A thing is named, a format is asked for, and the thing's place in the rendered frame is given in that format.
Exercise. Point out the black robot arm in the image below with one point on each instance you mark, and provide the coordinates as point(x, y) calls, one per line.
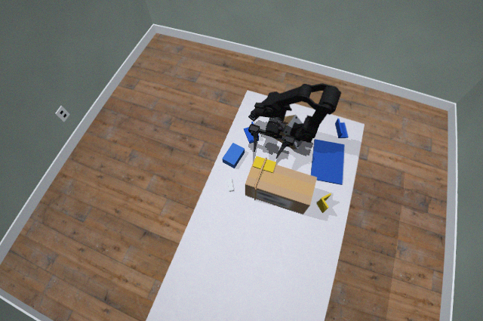
point(277, 104)

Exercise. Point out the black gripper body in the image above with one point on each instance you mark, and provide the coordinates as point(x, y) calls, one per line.
point(256, 129)

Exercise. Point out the blue rectangular box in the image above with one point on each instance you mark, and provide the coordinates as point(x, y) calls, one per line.
point(233, 155)

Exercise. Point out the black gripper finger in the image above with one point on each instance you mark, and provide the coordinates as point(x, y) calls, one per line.
point(284, 144)
point(255, 139)

